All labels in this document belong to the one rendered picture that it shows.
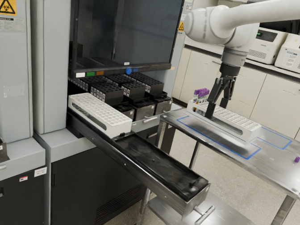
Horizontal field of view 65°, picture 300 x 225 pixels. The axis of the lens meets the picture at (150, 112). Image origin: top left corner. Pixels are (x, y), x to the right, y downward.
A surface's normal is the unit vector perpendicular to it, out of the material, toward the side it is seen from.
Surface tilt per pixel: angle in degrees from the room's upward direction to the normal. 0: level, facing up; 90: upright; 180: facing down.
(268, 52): 90
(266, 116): 90
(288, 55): 90
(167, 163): 0
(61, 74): 90
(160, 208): 0
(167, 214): 0
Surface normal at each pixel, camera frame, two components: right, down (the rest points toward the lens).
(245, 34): 0.28, 0.48
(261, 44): -0.69, 0.18
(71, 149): 0.72, 0.40
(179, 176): 0.18, -0.89
